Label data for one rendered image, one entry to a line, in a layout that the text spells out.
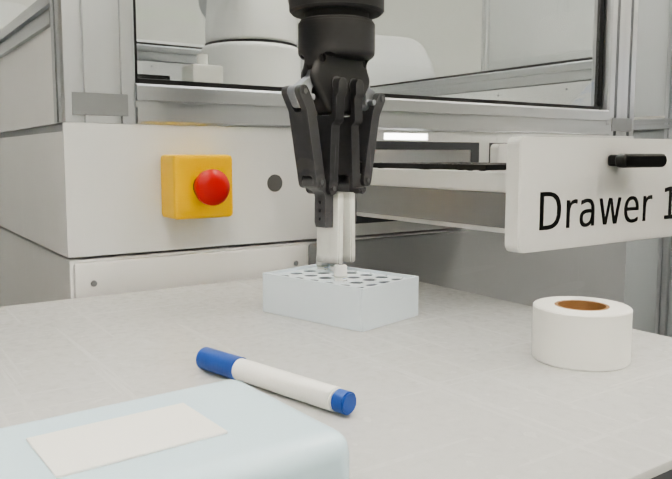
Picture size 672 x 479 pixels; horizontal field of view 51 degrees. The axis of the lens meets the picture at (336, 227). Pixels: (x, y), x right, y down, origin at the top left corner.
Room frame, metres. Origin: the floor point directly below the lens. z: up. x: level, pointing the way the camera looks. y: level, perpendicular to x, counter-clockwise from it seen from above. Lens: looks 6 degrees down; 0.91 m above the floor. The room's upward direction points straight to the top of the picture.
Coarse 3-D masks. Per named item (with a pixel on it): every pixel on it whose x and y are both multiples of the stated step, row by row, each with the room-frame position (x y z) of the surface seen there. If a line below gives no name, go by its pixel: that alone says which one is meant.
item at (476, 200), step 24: (384, 168) 1.02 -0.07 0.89; (408, 168) 1.04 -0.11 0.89; (384, 192) 0.85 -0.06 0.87; (408, 192) 0.82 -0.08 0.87; (432, 192) 0.78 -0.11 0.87; (456, 192) 0.75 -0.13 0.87; (480, 192) 0.72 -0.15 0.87; (504, 192) 0.70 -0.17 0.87; (384, 216) 0.86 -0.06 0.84; (408, 216) 0.82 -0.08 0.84; (432, 216) 0.78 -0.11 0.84; (456, 216) 0.75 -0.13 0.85; (480, 216) 0.72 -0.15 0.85; (504, 216) 0.70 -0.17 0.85
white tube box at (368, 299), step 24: (312, 264) 0.72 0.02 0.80; (264, 288) 0.67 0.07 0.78; (288, 288) 0.65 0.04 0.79; (312, 288) 0.63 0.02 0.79; (336, 288) 0.61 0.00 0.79; (360, 288) 0.59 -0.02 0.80; (384, 288) 0.62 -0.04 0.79; (408, 288) 0.64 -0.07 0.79; (288, 312) 0.65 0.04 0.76; (312, 312) 0.63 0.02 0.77; (336, 312) 0.61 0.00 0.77; (360, 312) 0.59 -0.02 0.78; (384, 312) 0.62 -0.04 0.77; (408, 312) 0.64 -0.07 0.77
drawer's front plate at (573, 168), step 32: (512, 160) 0.67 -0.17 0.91; (544, 160) 0.68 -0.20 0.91; (576, 160) 0.71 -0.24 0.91; (512, 192) 0.67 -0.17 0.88; (576, 192) 0.71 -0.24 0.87; (608, 192) 0.74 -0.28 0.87; (640, 192) 0.77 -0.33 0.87; (512, 224) 0.67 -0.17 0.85; (544, 224) 0.68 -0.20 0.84; (576, 224) 0.71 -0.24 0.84; (608, 224) 0.74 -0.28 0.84; (640, 224) 0.77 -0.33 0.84
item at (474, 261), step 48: (0, 240) 1.11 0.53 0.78; (384, 240) 1.00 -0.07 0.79; (432, 240) 1.05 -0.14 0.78; (480, 240) 1.11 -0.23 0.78; (0, 288) 1.13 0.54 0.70; (48, 288) 0.85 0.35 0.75; (96, 288) 0.77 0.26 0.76; (144, 288) 0.80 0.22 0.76; (480, 288) 1.11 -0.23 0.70; (528, 288) 1.17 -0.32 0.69; (576, 288) 1.24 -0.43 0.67; (624, 288) 1.33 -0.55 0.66
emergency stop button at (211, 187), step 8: (200, 176) 0.77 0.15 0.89; (208, 176) 0.77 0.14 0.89; (216, 176) 0.77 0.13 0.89; (224, 176) 0.78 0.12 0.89; (200, 184) 0.77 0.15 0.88; (208, 184) 0.77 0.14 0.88; (216, 184) 0.77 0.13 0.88; (224, 184) 0.78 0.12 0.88; (200, 192) 0.77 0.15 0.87; (208, 192) 0.77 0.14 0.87; (216, 192) 0.77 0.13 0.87; (224, 192) 0.78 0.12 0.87; (200, 200) 0.77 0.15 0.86; (208, 200) 0.77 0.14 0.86; (216, 200) 0.77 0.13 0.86; (224, 200) 0.79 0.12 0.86
